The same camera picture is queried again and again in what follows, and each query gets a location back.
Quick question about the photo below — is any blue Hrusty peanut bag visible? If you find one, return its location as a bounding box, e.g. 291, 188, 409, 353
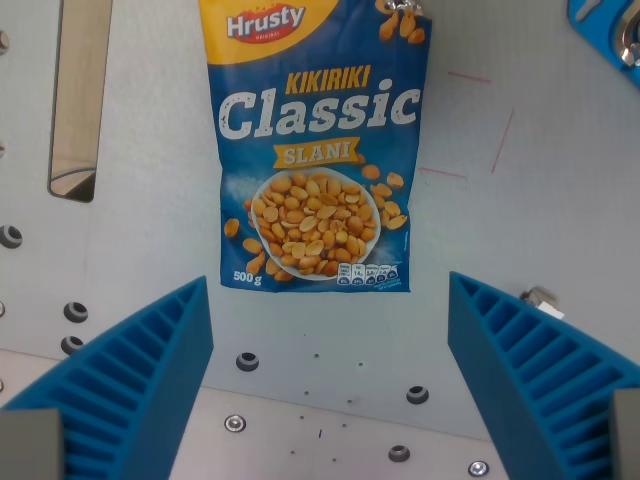
197, 0, 434, 295

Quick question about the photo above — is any small metal bracket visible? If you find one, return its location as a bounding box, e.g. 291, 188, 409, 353
519, 286, 566, 321

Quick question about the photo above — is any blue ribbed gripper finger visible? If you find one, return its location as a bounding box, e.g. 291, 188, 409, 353
0, 275, 215, 480
447, 271, 640, 480

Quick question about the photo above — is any blue metal fixture plate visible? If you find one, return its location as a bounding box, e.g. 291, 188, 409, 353
565, 0, 640, 91

